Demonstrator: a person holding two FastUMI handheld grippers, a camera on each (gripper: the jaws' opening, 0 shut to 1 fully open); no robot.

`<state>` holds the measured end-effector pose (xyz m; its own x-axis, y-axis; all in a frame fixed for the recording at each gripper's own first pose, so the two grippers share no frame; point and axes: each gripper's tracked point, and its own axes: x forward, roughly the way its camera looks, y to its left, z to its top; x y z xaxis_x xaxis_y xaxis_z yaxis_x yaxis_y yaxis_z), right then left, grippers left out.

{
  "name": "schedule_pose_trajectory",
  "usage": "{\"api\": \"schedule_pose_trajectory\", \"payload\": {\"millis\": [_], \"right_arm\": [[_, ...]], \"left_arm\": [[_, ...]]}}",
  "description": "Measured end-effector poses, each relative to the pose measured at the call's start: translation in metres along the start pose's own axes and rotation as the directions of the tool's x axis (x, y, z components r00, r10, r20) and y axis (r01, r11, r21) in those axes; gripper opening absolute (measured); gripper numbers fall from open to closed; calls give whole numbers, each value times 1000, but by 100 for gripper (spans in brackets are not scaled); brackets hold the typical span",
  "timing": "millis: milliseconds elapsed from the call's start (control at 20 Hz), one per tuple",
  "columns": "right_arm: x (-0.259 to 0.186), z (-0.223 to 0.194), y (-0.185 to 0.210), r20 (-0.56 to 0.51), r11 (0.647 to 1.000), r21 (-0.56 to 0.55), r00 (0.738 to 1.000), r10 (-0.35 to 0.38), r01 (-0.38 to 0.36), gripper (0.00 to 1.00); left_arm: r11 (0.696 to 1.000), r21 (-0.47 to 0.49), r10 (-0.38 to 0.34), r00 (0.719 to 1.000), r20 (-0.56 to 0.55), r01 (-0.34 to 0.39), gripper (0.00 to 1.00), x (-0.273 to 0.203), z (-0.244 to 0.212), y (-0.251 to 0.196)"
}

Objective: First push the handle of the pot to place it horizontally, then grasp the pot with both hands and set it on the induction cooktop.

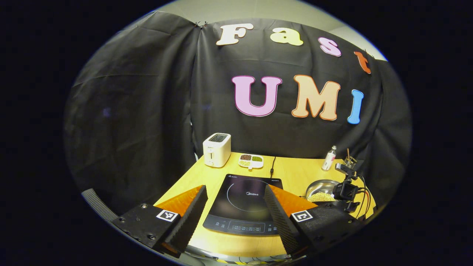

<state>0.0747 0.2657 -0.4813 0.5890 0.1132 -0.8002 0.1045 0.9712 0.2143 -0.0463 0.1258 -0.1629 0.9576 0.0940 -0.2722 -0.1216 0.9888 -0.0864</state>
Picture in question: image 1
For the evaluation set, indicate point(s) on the grey ribbed strip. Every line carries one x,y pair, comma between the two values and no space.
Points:
97,204

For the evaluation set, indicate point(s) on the small white plastic bottle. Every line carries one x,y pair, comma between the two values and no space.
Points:
329,159

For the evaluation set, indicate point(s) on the black induction cooktop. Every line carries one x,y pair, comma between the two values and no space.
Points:
240,207

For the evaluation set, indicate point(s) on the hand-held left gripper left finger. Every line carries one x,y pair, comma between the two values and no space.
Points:
188,225

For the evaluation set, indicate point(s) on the white toaster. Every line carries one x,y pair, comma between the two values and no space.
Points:
216,151

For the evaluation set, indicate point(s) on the white divided bean dish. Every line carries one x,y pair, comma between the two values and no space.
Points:
251,161

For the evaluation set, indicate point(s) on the glass jar with stick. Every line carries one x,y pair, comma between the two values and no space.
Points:
351,160

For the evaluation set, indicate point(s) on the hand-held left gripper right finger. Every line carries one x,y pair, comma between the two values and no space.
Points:
282,225

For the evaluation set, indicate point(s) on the black backdrop cloth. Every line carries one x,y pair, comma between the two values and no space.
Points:
129,111

